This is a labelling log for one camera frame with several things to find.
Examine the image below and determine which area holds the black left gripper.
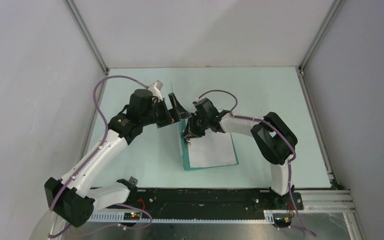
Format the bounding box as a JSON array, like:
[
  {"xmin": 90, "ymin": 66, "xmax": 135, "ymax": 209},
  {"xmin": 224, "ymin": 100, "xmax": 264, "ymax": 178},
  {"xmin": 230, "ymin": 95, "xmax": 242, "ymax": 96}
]
[{"xmin": 140, "ymin": 93, "xmax": 191, "ymax": 129}]

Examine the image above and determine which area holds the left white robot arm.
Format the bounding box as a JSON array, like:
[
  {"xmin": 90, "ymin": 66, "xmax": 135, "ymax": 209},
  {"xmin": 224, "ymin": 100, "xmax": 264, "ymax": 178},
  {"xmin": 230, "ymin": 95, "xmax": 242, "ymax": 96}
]
[{"xmin": 44, "ymin": 89, "xmax": 191, "ymax": 227}]

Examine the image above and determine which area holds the aluminium frame right post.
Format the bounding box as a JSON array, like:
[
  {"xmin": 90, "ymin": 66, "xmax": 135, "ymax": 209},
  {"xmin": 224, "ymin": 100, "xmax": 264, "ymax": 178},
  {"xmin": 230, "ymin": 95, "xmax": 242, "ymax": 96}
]
[{"xmin": 298, "ymin": 0, "xmax": 346, "ymax": 72}]

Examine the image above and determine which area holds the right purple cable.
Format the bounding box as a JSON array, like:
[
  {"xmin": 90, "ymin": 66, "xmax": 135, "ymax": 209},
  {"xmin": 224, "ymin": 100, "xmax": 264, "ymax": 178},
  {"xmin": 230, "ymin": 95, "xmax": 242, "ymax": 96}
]
[{"xmin": 196, "ymin": 89, "xmax": 317, "ymax": 238}]

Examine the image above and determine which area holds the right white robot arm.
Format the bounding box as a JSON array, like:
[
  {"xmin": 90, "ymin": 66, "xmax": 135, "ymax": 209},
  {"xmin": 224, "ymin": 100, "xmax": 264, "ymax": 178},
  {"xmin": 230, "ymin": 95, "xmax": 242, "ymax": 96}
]
[{"xmin": 181, "ymin": 98, "xmax": 298, "ymax": 209}]

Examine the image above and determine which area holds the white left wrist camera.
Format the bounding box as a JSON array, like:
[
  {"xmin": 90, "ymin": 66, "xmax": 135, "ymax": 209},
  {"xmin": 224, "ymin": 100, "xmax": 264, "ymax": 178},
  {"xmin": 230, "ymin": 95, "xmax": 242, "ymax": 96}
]
[{"xmin": 147, "ymin": 80, "xmax": 164, "ymax": 101}]

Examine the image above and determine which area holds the aluminium front frame rail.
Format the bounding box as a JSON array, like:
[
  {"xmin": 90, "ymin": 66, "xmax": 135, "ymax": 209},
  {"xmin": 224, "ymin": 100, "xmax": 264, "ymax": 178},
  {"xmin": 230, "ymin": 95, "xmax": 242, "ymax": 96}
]
[{"xmin": 89, "ymin": 188, "xmax": 357, "ymax": 225}]

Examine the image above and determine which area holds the teal plastic folder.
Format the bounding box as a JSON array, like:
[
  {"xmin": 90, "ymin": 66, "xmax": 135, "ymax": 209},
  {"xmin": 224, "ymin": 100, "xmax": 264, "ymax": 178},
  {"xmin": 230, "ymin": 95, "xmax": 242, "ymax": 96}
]
[{"xmin": 177, "ymin": 110, "xmax": 240, "ymax": 172}]

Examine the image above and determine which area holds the left controller board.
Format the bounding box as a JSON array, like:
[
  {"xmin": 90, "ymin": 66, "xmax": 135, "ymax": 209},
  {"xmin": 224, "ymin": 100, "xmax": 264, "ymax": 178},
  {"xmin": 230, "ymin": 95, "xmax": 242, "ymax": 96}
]
[{"xmin": 123, "ymin": 212, "xmax": 141, "ymax": 221}]

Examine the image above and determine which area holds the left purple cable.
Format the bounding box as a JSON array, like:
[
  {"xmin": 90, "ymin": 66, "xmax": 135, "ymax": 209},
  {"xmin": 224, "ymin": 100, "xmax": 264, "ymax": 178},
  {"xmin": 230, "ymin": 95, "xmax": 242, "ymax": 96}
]
[{"xmin": 47, "ymin": 75, "xmax": 155, "ymax": 240}]

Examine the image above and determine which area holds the controller board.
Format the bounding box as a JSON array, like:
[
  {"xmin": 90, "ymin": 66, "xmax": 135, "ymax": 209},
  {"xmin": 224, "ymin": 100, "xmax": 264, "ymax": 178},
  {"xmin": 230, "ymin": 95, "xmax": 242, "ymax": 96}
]
[
  {"xmin": 123, "ymin": 212, "xmax": 141, "ymax": 221},
  {"xmin": 273, "ymin": 217, "xmax": 293, "ymax": 228}
]

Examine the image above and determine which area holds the aluminium frame left post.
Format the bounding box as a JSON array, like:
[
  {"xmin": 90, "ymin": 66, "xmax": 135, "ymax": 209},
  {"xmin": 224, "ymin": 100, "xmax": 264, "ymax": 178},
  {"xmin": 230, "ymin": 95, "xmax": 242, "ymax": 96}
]
[{"xmin": 63, "ymin": 0, "xmax": 109, "ymax": 75}]

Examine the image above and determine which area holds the right controller board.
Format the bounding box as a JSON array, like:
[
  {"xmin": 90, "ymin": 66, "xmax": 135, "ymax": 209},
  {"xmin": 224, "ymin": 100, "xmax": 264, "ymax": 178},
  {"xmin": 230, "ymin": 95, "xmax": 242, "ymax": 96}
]
[{"xmin": 273, "ymin": 217, "xmax": 293, "ymax": 228}]

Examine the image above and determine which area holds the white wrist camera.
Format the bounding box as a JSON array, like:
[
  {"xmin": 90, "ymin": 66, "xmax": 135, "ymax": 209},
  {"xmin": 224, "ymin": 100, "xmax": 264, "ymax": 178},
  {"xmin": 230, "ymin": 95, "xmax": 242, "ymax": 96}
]
[
  {"xmin": 193, "ymin": 97, "xmax": 204, "ymax": 104},
  {"xmin": 147, "ymin": 80, "xmax": 164, "ymax": 101}
]

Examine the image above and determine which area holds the metal folder clip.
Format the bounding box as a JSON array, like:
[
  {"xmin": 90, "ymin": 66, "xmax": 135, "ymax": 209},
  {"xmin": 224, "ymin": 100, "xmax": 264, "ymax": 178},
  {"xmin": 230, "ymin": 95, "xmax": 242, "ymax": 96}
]
[{"xmin": 184, "ymin": 134, "xmax": 191, "ymax": 148}]

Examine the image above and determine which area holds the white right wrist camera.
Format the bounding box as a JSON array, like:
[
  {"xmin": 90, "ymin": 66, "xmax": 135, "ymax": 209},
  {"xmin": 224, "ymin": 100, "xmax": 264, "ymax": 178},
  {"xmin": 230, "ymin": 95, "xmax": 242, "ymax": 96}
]
[{"xmin": 193, "ymin": 97, "xmax": 204, "ymax": 104}]

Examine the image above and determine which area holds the purple cable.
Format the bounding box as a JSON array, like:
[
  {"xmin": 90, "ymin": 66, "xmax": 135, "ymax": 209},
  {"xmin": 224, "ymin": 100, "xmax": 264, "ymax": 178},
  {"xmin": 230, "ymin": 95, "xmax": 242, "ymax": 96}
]
[
  {"xmin": 47, "ymin": 75, "xmax": 155, "ymax": 240},
  {"xmin": 196, "ymin": 89, "xmax": 317, "ymax": 238}
]

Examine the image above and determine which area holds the aluminium frame post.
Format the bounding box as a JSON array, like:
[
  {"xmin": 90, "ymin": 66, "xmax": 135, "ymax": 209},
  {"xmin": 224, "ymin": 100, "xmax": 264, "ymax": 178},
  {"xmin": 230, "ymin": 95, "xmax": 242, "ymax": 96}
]
[
  {"xmin": 298, "ymin": 0, "xmax": 346, "ymax": 72},
  {"xmin": 63, "ymin": 0, "xmax": 109, "ymax": 75}
]

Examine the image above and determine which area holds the white paper sheet stack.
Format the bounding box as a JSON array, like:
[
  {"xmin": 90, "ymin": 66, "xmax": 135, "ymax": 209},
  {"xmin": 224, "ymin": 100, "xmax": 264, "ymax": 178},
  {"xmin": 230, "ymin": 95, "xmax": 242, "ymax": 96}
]
[{"xmin": 187, "ymin": 109, "xmax": 238, "ymax": 169}]

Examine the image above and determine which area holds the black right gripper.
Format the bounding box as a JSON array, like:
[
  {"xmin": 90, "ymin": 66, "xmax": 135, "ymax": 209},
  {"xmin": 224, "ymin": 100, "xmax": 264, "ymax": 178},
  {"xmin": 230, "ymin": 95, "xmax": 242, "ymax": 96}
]
[{"xmin": 182, "ymin": 112, "xmax": 210, "ymax": 139}]

